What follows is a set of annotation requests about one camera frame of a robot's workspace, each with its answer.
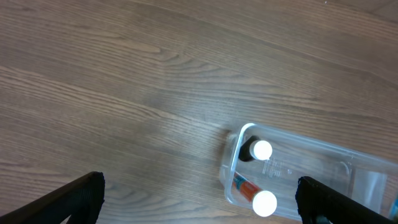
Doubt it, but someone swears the dark bottle with white cap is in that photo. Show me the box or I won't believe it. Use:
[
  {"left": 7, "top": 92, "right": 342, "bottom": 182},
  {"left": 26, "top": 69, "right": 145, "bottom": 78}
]
[{"left": 238, "top": 136, "right": 273, "bottom": 162}]

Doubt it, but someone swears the orange tube with white cap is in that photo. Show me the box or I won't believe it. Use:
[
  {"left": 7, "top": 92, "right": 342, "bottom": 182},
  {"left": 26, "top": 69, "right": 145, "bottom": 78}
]
[{"left": 233, "top": 172, "right": 277, "bottom": 217}]

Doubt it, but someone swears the blue lozenge box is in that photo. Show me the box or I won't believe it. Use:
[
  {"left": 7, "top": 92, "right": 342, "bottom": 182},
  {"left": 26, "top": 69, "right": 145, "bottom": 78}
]
[{"left": 389, "top": 197, "right": 398, "bottom": 223}]

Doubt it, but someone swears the clear plastic container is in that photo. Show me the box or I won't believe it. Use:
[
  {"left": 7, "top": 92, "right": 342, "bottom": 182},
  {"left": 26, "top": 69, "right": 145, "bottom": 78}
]
[{"left": 220, "top": 123, "right": 397, "bottom": 220}]

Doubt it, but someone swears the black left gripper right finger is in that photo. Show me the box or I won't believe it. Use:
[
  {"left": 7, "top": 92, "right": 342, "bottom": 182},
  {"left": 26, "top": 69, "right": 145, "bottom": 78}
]
[{"left": 295, "top": 176, "right": 393, "bottom": 224}]

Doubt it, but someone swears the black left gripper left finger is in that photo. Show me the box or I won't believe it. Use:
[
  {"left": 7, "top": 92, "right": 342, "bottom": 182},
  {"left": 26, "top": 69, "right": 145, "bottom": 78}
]
[{"left": 1, "top": 171, "right": 105, "bottom": 224}]

